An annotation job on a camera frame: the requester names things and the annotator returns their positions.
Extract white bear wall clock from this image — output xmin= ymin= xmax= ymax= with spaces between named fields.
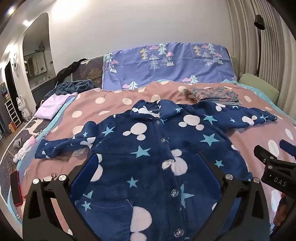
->
xmin=11 ymin=53 xmax=19 ymax=75

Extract wall mirror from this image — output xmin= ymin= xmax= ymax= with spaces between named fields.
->
xmin=24 ymin=51 xmax=48 ymax=77

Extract dark teal fleece blanket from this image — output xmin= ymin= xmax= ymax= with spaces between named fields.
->
xmin=44 ymin=79 xmax=102 ymax=99

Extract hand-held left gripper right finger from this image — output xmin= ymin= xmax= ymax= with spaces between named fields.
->
xmin=194 ymin=152 xmax=270 ymax=241

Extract green pillow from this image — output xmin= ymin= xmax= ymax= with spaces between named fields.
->
xmin=238 ymin=73 xmax=280 ymax=102

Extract black floor lamp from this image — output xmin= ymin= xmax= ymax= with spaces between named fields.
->
xmin=254 ymin=14 xmax=265 ymax=77

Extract red flat case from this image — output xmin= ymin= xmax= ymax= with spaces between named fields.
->
xmin=10 ymin=171 xmax=23 ymax=207

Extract white storage rack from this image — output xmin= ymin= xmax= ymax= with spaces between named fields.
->
xmin=4 ymin=98 xmax=21 ymax=128

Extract purple tree-print blanket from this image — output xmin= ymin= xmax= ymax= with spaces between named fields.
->
xmin=102 ymin=42 xmax=237 ymax=91

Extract beige curtain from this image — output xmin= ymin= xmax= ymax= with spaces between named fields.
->
xmin=227 ymin=0 xmax=296 ymax=116

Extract person's right hand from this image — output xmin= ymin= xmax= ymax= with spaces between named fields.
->
xmin=274 ymin=194 xmax=289 ymax=232

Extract black cloth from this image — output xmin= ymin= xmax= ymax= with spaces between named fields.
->
xmin=56 ymin=59 xmax=89 ymax=81

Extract brown branch-print headboard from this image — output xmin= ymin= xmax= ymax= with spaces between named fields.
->
xmin=72 ymin=57 xmax=104 ymax=90

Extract lavender folded cloth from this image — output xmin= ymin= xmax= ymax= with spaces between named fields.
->
xmin=35 ymin=93 xmax=78 ymax=120

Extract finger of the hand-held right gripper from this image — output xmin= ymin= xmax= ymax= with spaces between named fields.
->
xmin=279 ymin=139 xmax=296 ymax=161
xmin=253 ymin=145 xmax=278 ymax=164

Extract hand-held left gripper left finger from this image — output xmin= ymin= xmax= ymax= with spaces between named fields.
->
xmin=22 ymin=153 xmax=100 ymax=241

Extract pink polka-dot blanket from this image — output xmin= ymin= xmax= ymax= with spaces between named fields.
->
xmin=14 ymin=81 xmax=296 ymax=241

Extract folded floral clothes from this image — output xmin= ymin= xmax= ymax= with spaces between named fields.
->
xmin=184 ymin=86 xmax=243 ymax=107

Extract navy star-print fleece pajama top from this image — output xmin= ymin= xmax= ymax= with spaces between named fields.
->
xmin=35 ymin=99 xmax=278 ymax=241

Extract dark deer-print sheet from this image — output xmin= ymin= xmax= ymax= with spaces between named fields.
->
xmin=0 ymin=116 xmax=47 ymax=202

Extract white plush toy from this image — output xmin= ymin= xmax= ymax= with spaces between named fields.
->
xmin=13 ymin=136 xmax=37 ymax=163

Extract white cat figurine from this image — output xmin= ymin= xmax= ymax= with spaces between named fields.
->
xmin=16 ymin=95 xmax=31 ymax=122

